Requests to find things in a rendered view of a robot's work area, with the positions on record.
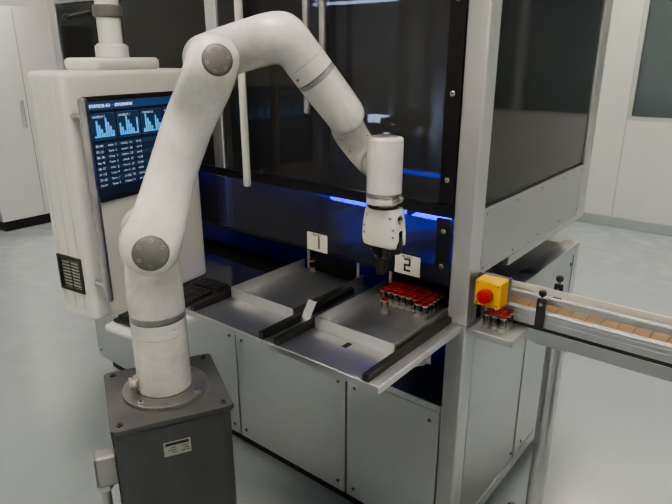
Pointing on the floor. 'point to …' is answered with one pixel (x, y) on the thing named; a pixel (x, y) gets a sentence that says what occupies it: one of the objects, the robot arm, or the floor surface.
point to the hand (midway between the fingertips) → (382, 265)
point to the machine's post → (467, 237)
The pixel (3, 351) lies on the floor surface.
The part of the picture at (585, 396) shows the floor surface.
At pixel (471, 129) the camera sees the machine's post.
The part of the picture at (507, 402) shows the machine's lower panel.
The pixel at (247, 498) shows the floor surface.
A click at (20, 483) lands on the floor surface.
